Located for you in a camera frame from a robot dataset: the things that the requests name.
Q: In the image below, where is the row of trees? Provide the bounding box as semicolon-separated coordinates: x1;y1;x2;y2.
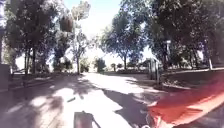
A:
0;0;224;76

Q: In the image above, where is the pale paved path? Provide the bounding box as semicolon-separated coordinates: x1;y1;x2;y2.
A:
0;72;224;128

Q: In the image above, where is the dark shelter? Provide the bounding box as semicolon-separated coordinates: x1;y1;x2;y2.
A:
148;57;161;82

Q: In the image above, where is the robot's own part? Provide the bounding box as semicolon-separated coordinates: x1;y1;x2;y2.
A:
73;111;94;128

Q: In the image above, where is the low kerb wall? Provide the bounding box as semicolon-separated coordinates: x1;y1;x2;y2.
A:
9;75;64;90

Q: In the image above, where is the red ground strip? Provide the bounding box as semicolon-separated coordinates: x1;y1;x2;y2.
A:
147;79;224;128

